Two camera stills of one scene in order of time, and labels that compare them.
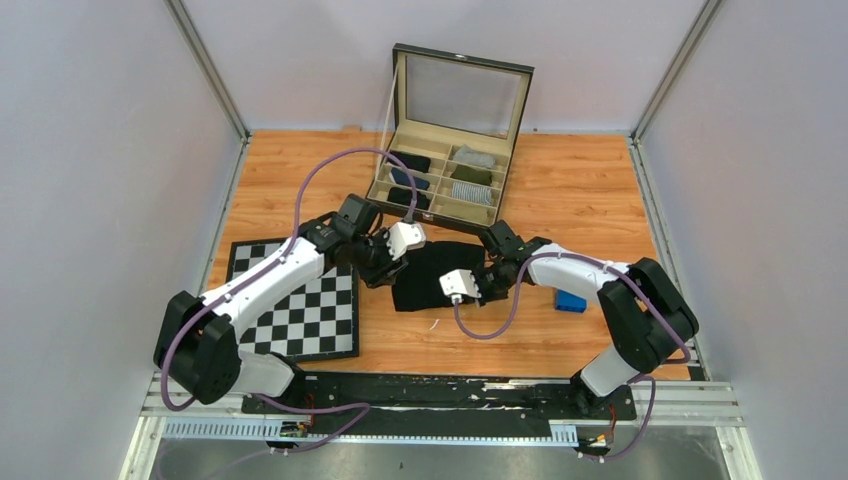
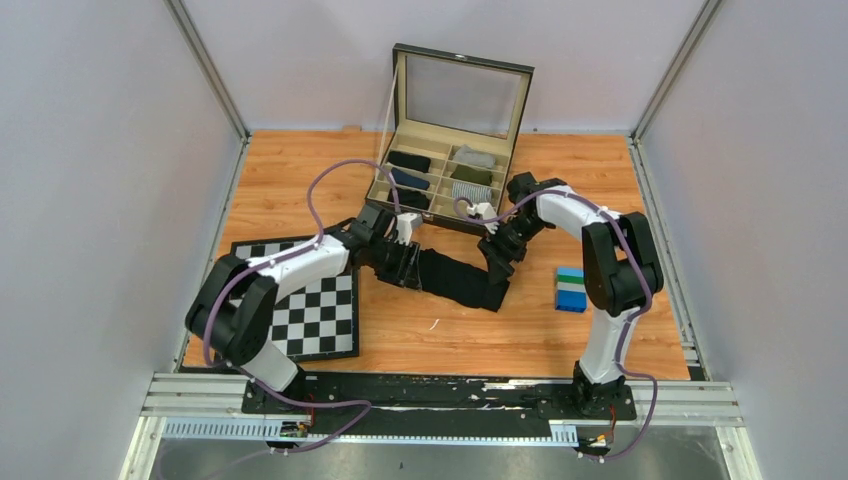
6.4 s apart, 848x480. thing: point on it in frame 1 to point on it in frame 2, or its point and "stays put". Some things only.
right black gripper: x=485 y=299 to x=499 y=255
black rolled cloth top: x=415 y=163 stays put
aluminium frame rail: x=706 y=401 stays put
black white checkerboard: x=314 y=318 stays put
